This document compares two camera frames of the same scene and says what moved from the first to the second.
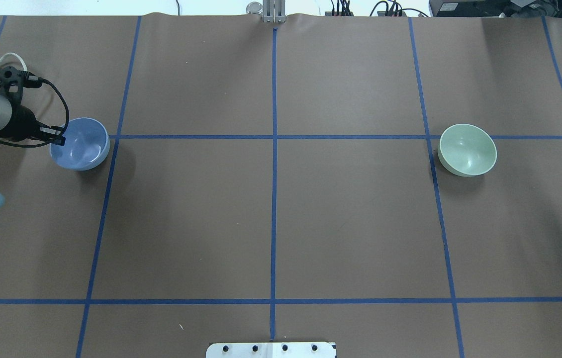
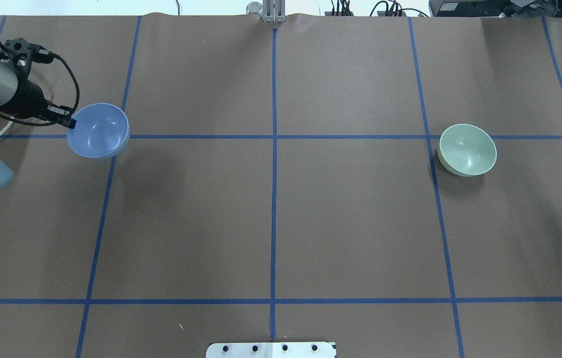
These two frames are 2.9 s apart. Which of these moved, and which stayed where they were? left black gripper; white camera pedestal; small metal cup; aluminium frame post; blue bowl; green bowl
Moved: blue bowl; left black gripper
Stayed: green bowl; small metal cup; white camera pedestal; aluminium frame post
